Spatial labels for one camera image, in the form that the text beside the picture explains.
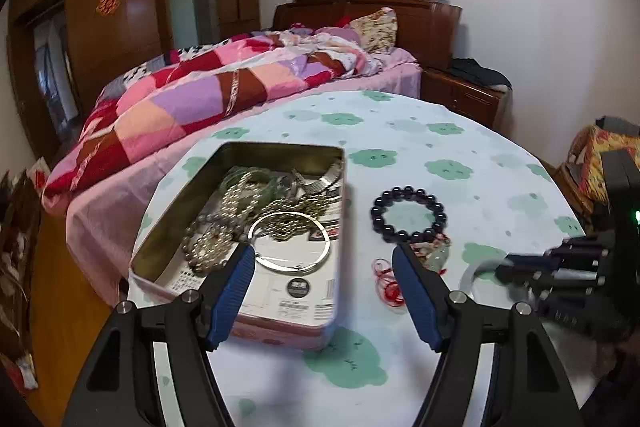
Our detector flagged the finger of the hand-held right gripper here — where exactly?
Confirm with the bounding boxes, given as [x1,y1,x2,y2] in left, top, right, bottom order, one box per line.
[495,254,603,305]
[542,234,608,265]

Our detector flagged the pink pillow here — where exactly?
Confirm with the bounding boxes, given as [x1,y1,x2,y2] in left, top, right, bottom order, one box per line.
[315,26,361,48]

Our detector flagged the jade pendant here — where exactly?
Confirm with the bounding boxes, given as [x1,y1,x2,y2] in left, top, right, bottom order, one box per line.
[412,234,451,275]

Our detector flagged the wooden bed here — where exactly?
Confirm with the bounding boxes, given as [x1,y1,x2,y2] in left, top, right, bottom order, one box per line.
[42,0,463,308]

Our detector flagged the black bead bracelet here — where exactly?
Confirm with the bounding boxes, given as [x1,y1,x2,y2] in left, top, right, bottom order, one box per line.
[371,187,447,244]

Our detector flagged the white bangle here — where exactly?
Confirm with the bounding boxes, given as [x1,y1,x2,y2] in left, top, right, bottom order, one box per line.
[457,257,511,295]

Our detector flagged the pink metal tin box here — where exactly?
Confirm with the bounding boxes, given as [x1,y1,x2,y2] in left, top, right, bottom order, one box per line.
[129,141,347,352]

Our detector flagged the silver metal watch band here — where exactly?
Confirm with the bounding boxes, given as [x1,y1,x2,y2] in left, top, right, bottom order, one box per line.
[292,159,345,200]

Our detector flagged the wooden television cabinet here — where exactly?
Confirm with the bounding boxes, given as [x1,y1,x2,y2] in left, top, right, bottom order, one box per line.
[0,169,43,358]

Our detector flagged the silver bangle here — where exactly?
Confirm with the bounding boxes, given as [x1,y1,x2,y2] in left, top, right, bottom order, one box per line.
[247,212,332,275]

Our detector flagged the wooden nightstand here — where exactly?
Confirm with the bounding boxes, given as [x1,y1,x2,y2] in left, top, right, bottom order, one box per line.
[420,67,511,132]

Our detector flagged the red string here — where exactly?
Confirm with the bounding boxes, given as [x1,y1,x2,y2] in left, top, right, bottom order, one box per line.
[372,258,407,308]

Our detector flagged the person's right forearm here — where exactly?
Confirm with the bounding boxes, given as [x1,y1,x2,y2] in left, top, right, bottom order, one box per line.
[595,342,640,408]

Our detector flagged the colourful chair cushion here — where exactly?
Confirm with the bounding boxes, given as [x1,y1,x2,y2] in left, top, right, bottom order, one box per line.
[567,124,640,202]

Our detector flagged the pink bed sheet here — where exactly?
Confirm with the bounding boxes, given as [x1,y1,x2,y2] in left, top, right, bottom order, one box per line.
[42,52,423,308]

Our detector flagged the printed paper card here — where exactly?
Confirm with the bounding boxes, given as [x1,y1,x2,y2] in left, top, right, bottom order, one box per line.
[155,207,343,323]

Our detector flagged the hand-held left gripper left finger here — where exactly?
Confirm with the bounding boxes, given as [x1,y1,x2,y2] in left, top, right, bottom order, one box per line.
[60,243,257,427]

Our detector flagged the red cardboard box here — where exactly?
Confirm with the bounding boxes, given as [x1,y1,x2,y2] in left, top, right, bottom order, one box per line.
[0,352,39,392]

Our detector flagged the wooden chair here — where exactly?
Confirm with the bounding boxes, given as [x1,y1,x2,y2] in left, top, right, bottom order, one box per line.
[552,117,640,220]

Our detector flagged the floral pillow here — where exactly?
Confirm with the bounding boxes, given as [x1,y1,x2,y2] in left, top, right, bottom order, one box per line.
[348,7,398,55]

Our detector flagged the dark clothes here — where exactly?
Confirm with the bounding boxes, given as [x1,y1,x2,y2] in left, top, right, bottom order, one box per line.
[447,57,512,90]

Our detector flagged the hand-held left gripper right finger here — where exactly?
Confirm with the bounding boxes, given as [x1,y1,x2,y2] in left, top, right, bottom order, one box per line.
[391,243,586,427]

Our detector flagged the pearl necklace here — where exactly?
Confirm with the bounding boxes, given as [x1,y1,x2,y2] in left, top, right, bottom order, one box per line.
[182,167,311,275]

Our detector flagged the patchwork quilt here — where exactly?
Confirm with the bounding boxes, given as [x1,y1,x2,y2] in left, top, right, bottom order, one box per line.
[42,29,386,202]

